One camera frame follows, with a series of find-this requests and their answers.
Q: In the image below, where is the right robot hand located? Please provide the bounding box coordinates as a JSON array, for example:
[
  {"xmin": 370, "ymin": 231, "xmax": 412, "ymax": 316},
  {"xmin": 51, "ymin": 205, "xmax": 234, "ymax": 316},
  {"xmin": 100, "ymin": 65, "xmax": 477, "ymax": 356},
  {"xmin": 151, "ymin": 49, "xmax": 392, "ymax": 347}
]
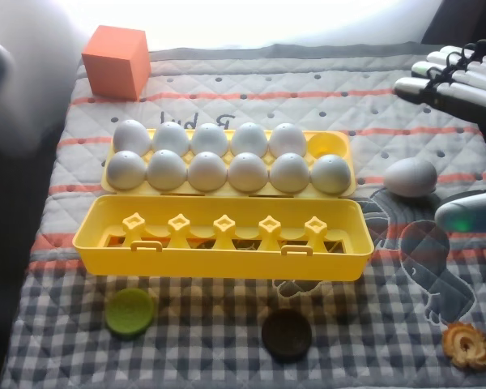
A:
[{"xmin": 394, "ymin": 38, "xmax": 486, "ymax": 234}]

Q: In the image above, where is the white toy egg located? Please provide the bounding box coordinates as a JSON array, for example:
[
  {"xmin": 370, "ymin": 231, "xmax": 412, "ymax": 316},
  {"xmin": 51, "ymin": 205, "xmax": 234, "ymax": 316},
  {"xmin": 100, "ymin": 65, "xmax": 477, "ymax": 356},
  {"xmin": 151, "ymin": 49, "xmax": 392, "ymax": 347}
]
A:
[
  {"xmin": 146, "ymin": 149, "xmax": 188, "ymax": 192},
  {"xmin": 309, "ymin": 154, "xmax": 352, "ymax": 195},
  {"xmin": 269, "ymin": 153, "xmax": 311, "ymax": 195},
  {"xmin": 190, "ymin": 122, "xmax": 231, "ymax": 157},
  {"xmin": 113, "ymin": 119, "xmax": 153, "ymax": 156},
  {"xmin": 383, "ymin": 156, "xmax": 438, "ymax": 199},
  {"xmin": 228, "ymin": 152, "xmax": 270, "ymax": 193},
  {"xmin": 187, "ymin": 152, "xmax": 229, "ymax": 193},
  {"xmin": 230, "ymin": 122, "xmax": 270, "ymax": 157},
  {"xmin": 151, "ymin": 121, "xmax": 192, "ymax": 155},
  {"xmin": 269, "ymin": 122, "xmax": 309, "ymax": 158},
  {"xmin": 104, "ymin": 150, "xmax": 149, "ymax": 191}
]

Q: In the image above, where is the yellow egg carton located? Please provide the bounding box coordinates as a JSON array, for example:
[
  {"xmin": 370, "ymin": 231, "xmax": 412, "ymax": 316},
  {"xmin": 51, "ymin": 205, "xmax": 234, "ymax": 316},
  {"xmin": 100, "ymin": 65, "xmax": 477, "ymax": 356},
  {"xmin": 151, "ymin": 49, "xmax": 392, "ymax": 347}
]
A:
[{"xmin": 71, "ymin": 128, "xmax": 376, "ymax": 281}]

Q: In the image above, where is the orange cube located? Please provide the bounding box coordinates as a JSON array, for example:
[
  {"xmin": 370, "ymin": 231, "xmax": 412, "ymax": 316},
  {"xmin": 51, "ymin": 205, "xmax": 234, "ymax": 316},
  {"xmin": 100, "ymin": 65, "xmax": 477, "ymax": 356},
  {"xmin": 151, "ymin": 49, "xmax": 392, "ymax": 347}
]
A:
[{"xmin": 81, "ymin": 24, "xmax": 151, "ymax": 100}]

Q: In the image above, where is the grey quilt with orange stripes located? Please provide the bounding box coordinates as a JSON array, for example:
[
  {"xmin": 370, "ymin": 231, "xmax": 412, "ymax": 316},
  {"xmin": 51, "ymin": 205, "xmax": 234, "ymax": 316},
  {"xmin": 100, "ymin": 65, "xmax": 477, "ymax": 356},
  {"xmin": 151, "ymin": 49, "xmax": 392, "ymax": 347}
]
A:
[{"xmin": 0, "ymin": 42, "xmax": 486, "ymax": 389}]

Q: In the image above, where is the tan swirl toy biscuit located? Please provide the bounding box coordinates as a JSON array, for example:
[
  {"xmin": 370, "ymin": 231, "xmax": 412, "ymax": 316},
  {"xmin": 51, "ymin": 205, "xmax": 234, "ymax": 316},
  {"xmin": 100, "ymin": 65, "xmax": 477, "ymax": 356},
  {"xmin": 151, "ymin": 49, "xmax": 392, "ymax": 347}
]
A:
[{"xmin": 441, "ymin": 322, "xmax": 486, "ymax": 370}]

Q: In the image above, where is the green round toy disc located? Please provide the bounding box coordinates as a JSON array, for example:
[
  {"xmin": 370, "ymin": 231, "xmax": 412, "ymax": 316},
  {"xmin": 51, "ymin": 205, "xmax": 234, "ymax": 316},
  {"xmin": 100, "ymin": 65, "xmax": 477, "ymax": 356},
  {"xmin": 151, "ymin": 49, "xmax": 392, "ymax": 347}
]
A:
[{"xmin": 104, "ymin": 288, "xmax": 155, "ymax": 340}]

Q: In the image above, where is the dark brown round toy cookie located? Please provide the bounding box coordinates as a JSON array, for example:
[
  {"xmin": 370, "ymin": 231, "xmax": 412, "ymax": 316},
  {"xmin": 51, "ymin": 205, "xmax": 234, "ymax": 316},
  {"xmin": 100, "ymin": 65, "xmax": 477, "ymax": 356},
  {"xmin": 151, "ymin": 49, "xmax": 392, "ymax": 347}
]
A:
[{"xmin": 261, "ymin": 308, "xmax": 313, "ymax": 360}]

